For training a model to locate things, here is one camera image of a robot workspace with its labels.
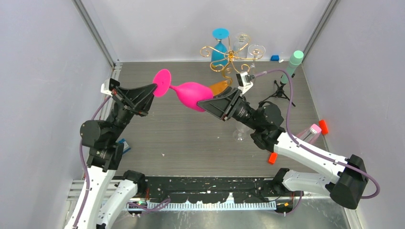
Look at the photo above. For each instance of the gold wire glass rack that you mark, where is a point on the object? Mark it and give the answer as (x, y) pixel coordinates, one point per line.
(231, 56)

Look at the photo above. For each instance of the small orange block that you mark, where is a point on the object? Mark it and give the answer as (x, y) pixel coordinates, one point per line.
(272, 158)

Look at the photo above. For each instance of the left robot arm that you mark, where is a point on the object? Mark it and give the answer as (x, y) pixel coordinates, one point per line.
(105, 153)

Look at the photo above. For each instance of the blue wine glass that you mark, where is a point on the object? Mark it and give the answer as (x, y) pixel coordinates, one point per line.
(218, 56)

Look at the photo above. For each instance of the small blue block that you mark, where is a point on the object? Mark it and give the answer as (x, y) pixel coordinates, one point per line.
(275, 58)

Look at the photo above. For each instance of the black base bar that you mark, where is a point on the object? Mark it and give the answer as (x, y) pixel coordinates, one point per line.
(207, 190)

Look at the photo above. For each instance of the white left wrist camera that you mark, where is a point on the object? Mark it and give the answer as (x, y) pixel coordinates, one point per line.
(108, 86)

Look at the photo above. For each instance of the clear wine glass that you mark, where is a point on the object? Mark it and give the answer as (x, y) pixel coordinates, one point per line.
(241, 131)
(240, 46)

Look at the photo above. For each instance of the clear flute glass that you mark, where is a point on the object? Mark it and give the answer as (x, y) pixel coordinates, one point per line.
(257, 51)

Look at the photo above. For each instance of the red block at wall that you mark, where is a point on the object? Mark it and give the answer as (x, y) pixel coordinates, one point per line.
(324, 127)

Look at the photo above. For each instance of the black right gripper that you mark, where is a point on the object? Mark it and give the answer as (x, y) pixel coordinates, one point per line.
(224, 106)

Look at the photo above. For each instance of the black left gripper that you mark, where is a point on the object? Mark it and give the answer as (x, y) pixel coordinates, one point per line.
(142, 96)

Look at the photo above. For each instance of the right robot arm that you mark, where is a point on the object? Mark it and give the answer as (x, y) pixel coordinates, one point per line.
(341, 178)

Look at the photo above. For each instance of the green microphone on tripod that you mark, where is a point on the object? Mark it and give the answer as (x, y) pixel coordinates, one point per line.
(294, 62)

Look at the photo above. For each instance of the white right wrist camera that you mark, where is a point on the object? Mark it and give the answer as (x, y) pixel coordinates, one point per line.
(245, 81)

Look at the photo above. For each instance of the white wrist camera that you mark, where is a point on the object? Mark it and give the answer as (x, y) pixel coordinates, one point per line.
(245, 81)
(108, 86)

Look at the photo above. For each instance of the pink wine glass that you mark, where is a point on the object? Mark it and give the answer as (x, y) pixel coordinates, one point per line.
(189, 93)

